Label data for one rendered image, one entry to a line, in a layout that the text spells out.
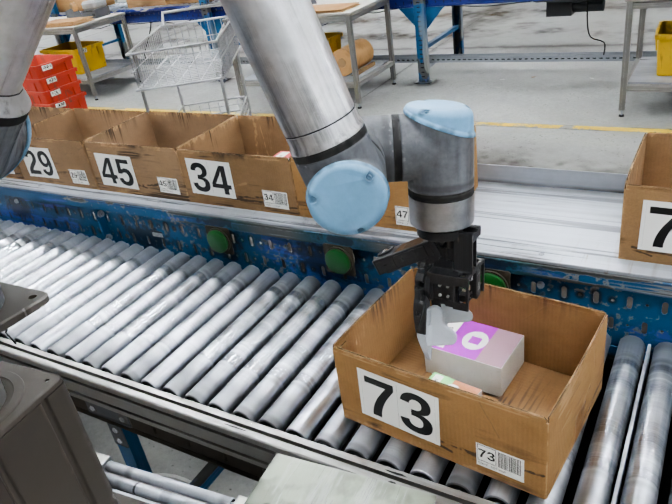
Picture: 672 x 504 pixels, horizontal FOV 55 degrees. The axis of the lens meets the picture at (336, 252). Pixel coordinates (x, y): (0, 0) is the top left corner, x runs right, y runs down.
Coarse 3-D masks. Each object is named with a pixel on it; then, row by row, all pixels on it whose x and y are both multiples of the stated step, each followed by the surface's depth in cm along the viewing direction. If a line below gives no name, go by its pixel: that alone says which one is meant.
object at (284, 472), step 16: (272, 464) 114; (288, 464) 113; (304, 464) 112; (272, 480) 110; (288, 480) 110; (304, 480) 109; (320, 480) 109; (336, 480) 108; (352, 480) 108; (368, 480) 108; (256, 496) 108; (272, 496) 107; (288, 496) 107; (304, 496) 106; (320, 496) 106; (336, 496) 106; (352, 496) 105; (368, 496) 105; (384, 496) 104; (400, 496) 104; (416, 496) 103; (432, 496) 103
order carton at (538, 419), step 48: (384, 336) 128; (528, 336) 123; (576, 336) 117; (432, 384) 102; (528, 384) 121; (576, 384) 100; (384, 432) 116; (480, 432) 101; (528, 432) 95; (576, 432) 108; (528, 480) 100
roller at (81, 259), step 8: (104, 240) 206; (96, 248) 202; (104, 248) 203; (80, 256) 198; (88, 256) 199; (64, 264) 195; (72, 264) 195; (80, 264) 196; (56, 272) 191; (64, 272) 192; (40, 280) 188; (48, 280) 188; (56, 280) 190; (32, 288) 185; (40, 288) 186
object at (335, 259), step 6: (330, 252) 160; (336, 252) 159; (342, 252) 159; (330, 258) 160; (336, 258) 159; (342, 258) 159; (348, 258) 159; (330, 264) 161; (336, 264) 160; (342, 264) 159; (348, 264) 159; (336, 270) 161; (342, 270) 160
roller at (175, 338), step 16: (240, 272) 176; (256, 272) 177; (224, 288) 169; (240, 288) 171; (208, 304) 163; (224, 304) 166; (192, 320) 158; (208, 320) 161; (176, 336) 154; (160, 352) 149; (128, 368) 144; (144, 368) 145
